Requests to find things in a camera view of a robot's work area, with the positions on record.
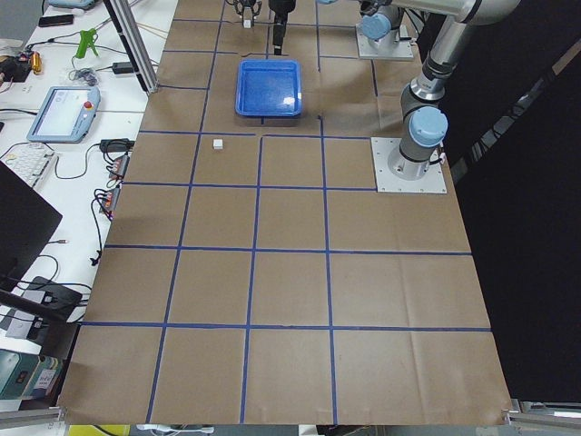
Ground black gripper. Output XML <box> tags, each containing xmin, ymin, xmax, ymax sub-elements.
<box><xmin>233</xmin><ymin>0</ymin><xmax>296</xmax><ymax>55</ymax></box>

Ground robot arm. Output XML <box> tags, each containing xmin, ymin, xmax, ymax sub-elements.
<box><xmin>268</xmin><ymin>0</ymin><xmax>404</xmax><ymax>55</ymax></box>
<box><xmin>236</xmin><ymin>1</ymin><xmax>517</xmax><ymax>181</ymax></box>

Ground blue plastic tray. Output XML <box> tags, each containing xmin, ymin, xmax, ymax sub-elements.
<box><xmin>235</xmin><ymin>59</ymin><xmax>302</xmax><ymax>117</ymax></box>

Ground black power adapter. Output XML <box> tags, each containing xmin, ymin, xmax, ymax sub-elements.
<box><xmin>111</xmin><ymin>62</ymin><xmax>134</xmax><ymax>74</ymax></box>

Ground black smartphone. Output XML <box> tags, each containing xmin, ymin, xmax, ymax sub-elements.
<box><xmin>38</xmin><ymin>14</ymin><xmax>74</xmax><ymax>28</ymax></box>

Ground teach pendant tablet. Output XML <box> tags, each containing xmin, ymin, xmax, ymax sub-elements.
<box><xmin>26</xmin><ymin>86</ymin><xmax>101</xmax><ymax>144</ymax></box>

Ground brown paper table cover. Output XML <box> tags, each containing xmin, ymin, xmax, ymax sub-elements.
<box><xmin>59</xmin><ymin>1</ymin><xmax>510</xmax><ymax>426</ymax></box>

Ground white keyboard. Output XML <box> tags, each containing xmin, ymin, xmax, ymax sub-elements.
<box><xmin>1</xmin><ymin>143</ymin><xmax>56</xmax><ymax>191</ymax></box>

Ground black monitor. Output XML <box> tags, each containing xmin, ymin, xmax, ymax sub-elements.
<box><xmin>0</xmin><ymin>163</ymin><xmax>63</xmax><ymax>292</ymax></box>

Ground aluminium frame post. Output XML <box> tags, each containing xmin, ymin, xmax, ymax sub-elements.
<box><xmin>103</xmin><ymin>0</ymin><xmax>159</xmax><ymax>95</ymax></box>

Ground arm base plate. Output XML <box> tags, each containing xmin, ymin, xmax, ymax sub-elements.
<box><xmin>370</xmin><ymin>137</ymin><xmax>448</xmax><ymax>194</ymax></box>
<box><xmin>356</xmin><ymin>24</ymin><xmax>414</xmax><ymax>62</ymax></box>

